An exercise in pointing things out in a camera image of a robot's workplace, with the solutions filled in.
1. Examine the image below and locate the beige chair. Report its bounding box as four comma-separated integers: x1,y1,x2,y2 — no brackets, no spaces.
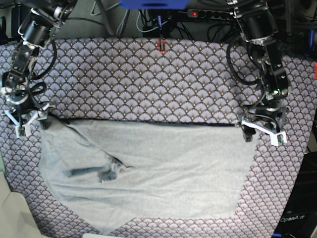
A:
0,172,42,238

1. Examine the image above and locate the black OpenArm box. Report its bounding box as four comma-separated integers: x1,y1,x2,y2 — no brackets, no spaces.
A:
272,152,317,238

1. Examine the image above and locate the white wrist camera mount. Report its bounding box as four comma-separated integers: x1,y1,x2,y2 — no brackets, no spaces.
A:
240,119,287,147
2,103,55,138

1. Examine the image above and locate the light grey T-shirt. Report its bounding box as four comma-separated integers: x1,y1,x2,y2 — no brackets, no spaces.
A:
39,117,258,234

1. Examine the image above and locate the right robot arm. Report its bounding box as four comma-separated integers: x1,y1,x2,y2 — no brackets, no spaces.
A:
0,0,77,137

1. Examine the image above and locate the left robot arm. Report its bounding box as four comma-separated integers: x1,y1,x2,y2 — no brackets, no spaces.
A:
226,0,291,146

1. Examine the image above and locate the black power strip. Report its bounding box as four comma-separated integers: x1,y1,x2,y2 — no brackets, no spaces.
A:
185,9,234,21

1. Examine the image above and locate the blue post right edge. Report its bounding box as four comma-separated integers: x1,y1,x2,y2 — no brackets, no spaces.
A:
305,29,315,56

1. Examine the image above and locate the blue camera mount bracket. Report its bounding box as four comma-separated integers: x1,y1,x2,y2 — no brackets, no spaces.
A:
120,0,189,9

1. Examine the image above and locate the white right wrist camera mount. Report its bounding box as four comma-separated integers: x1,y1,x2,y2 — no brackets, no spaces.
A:
2,103,55,138

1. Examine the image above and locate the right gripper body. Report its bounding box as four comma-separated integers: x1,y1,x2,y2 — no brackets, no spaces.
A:
5,84,47,115

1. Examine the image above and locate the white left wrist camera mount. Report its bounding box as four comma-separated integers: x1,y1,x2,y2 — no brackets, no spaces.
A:
240,119,287,147

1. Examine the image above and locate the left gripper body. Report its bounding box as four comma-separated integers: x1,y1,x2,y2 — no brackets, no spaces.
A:
241,99,289,132

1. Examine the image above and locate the red table clamp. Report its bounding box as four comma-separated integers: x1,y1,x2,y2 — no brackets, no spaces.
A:
158,39,165,53

